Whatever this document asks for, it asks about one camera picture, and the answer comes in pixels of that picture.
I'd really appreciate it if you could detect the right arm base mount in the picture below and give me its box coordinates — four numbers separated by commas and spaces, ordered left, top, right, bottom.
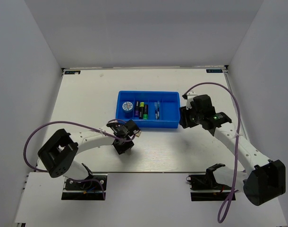
186, 174, 231, 201

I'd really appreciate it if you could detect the left corner label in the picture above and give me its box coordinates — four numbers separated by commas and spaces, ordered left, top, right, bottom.
64, 70, 81, 75

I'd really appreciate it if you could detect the green pen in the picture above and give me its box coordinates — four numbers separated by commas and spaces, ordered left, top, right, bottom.
157, 101, 160, 120

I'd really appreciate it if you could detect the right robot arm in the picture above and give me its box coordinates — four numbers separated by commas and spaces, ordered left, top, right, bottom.
179, 92, 286, 206

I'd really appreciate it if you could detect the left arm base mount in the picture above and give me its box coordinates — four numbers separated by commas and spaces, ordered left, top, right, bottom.
61, 174, 108, 201

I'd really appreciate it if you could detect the blue divided plastic bin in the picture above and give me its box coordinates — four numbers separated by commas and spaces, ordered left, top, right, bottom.
116, 91, 180, 129

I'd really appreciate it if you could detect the right corner label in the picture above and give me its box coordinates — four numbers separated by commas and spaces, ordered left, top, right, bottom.
206, 69, 223, 73

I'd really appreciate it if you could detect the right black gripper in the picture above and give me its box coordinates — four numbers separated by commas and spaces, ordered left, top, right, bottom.
179, 103, 203, 129

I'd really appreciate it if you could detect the corner label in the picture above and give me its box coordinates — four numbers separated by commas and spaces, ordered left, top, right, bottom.
206, 69, 223, 73
64, 70, 81, 75

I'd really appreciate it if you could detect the metal table edge rail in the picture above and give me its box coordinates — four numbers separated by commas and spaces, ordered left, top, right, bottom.
224, 65, 262, 172

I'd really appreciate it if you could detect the blue round tape container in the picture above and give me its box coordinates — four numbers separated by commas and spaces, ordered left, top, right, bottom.
122, 101, 134, 119

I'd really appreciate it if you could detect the green cap black highlighter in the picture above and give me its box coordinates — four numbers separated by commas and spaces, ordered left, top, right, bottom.
143, 104, 149, 120

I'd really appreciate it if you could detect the blue pen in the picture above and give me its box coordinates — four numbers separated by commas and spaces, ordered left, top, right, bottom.
154, 102, 158, 120

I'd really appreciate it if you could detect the yellow cap black highlighter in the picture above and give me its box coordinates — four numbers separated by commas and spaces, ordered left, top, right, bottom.
139, 102, 145, 119

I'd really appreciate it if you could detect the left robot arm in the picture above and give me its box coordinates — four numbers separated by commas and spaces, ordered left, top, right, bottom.
38, 120, 141, 189

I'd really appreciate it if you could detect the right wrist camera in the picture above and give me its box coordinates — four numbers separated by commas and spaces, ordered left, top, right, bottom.
182, 90, 198, 110

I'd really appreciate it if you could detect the purple cap highlighter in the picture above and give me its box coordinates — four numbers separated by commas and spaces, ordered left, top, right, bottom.
134, 101, 140, 117

